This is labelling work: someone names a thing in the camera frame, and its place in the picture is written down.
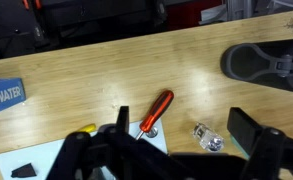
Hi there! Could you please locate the orange black handled screwdriver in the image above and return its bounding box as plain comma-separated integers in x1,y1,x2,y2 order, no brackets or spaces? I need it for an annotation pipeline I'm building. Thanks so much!
135,90,174,140

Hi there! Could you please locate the small black wedge piece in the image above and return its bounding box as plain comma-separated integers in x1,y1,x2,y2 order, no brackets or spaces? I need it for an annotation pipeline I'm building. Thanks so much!
11,163,36,178

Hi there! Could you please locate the blue water carton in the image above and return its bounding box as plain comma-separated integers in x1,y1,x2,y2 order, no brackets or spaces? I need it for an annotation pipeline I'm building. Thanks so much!
0,78,26,111

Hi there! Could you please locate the silver round metal washer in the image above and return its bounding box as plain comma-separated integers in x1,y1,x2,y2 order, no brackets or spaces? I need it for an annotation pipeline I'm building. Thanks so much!
146,127,158,138

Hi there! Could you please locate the white paper board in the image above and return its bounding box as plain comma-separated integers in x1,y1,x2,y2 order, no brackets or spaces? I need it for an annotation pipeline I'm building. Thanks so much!
0,119,168,180

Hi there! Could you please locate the yellow marker pen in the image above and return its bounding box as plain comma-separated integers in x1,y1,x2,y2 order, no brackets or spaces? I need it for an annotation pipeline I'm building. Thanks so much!
78,123,96,133

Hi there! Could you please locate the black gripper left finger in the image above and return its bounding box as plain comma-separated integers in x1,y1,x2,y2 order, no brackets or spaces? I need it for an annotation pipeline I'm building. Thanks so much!
115,106,129,133

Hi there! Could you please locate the large black water bottle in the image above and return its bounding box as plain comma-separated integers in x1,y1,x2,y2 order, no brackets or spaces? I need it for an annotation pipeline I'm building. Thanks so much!
220,40,293,92

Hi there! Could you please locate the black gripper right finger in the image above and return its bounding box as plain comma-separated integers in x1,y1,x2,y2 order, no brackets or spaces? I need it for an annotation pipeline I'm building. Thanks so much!
227,107,263,155

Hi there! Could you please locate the small clear glass jar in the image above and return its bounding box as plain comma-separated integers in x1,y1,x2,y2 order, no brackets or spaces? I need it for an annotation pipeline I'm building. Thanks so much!
192,122,224,152

